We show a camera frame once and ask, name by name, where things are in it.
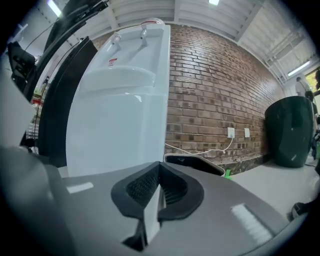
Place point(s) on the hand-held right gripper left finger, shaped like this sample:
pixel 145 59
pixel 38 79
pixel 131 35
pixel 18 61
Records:
pixel 100 212

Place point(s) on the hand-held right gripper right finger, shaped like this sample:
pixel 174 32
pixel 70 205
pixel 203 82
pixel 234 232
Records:
pixel 215 220

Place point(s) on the white water dispenser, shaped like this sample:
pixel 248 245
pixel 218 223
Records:
pixel 135 60

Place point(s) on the green tape strip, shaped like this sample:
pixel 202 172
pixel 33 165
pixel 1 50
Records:
pixel 228 174

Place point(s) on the white bin with black liner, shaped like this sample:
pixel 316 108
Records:
pixel 197 163

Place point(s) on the dark green round pot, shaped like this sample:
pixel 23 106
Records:
pixel 290 130

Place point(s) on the white wall socket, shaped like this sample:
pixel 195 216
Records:
pixel 247 132
pixel 231 132

